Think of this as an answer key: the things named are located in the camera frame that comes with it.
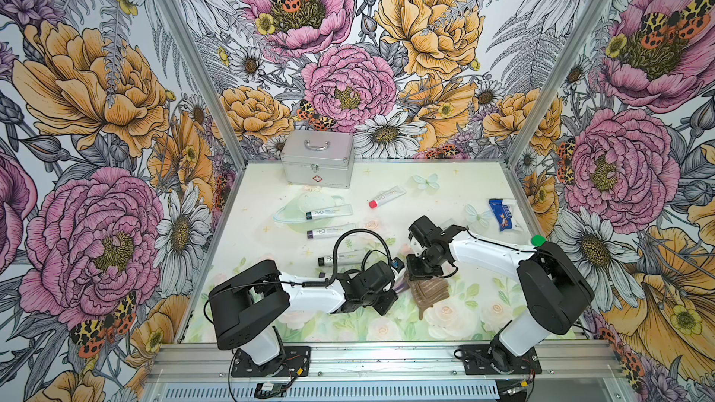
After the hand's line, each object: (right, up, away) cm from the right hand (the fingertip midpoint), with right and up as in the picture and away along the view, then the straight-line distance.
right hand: (414, 283), depth 86 cm
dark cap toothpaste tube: (-20, +6, +6) cm, 22 cm away
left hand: (-8, -4, 0) cm, 9 cm away
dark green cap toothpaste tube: (-27, +20, +19) cm, 39 cm away
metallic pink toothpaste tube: (-4, -1, +2) cm, 5 cm away
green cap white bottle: (+37, +13, 0) cm, 39 cm away
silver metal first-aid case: (-30, +39, +18) cm, 53 cm away
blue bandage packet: (+34, +20, +16) cm, 43 cm away
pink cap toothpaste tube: (-6, +26, +23) cm, 35 cm away
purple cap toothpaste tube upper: (-27, +14, +11) cm, 32 cm away
